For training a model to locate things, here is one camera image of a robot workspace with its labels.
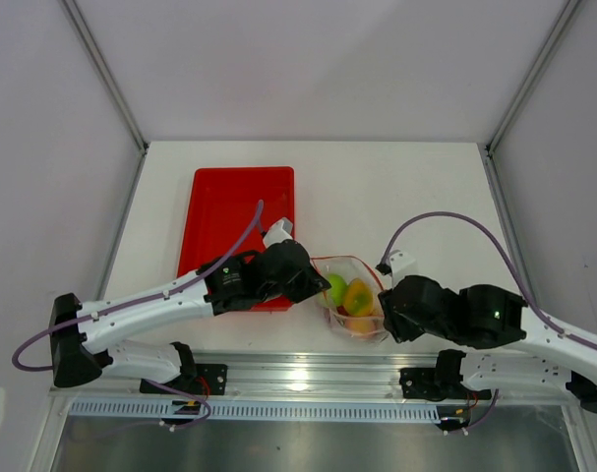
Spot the pink peach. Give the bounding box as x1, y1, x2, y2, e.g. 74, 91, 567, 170
344, 317, 376, 336

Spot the right aluminium frame post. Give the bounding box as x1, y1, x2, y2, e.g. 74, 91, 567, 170
485, 0, 586, 158

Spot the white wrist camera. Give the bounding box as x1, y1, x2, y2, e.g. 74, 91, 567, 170
376, 250, 418, 287
263, 217, 293, 249

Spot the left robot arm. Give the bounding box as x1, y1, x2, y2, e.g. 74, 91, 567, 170
49, 239, 330, 393

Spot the white slotted cable duct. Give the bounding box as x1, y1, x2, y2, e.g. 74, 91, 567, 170
70, 398, 441, 424

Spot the red plastic tray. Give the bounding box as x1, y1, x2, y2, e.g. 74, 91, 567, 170
178, 166, 297, 317

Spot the left aluminium frame post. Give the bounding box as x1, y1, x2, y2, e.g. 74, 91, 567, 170
58, 0, 149, 152

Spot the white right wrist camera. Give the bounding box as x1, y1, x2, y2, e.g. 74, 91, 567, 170
376, 250, 418, 287

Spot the clear zip top bag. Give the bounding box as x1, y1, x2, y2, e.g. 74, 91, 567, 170
312, 256, 388, 344

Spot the aluminium front rail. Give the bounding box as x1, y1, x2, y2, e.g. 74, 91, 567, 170
50, 352, 575, 403

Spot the green apple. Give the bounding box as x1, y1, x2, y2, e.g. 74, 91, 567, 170
317, 273, 348, 309

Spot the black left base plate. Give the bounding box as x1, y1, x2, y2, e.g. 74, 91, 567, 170
165, 364, 228, 396

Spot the aluminium frame post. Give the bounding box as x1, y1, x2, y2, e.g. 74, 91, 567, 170
485, 0, 586, 158
58, 0, 149, 152

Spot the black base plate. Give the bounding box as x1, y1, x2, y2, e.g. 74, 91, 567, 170
399, 367, 492, 402
165, 364, 228, 396

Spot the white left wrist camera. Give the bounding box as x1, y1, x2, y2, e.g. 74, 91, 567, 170
263, 217, 293, 249

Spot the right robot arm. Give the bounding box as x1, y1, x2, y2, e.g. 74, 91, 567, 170
378, 275, 597, 414

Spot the yellow green mango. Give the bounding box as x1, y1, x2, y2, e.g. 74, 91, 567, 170
342, 278, 374, 317

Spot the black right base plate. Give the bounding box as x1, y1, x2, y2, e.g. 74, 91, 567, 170
399, 367, 492, 402

